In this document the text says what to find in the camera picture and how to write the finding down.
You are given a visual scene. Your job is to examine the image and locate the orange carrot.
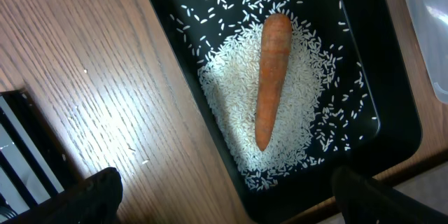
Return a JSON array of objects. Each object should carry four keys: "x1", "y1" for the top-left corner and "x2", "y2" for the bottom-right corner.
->
[{"x1": 255, "y1": 13, "x2": 292, "y2": 151}]

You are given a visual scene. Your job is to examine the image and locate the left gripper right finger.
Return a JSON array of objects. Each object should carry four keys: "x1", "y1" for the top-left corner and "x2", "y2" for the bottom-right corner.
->
[{"x1": 331, "y1": 166, "x2": 447, "y2": 224}]

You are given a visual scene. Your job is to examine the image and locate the pile of white rice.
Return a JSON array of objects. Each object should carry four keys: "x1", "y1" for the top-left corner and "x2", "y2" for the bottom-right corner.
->
[{"x1": 161, "y1": 0, "x2": 381, "y2": 193}]

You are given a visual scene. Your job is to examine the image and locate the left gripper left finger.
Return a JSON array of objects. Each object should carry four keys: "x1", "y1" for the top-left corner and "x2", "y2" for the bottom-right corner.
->
[{"x1": 6, "y1": 167, "x2": 123, "y2": 224}]

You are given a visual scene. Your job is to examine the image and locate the black waste tray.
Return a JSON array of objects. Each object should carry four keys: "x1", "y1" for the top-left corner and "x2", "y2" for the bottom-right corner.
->
[{"x1": 150, "y1": 0, "x2": 422, "y2": 223}]

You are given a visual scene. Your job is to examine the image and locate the clear plastic bin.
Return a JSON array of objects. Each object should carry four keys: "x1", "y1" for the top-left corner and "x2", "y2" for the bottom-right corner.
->
[{"x1": 405, "y1": 0, "x2": 447, "y2": 104}]

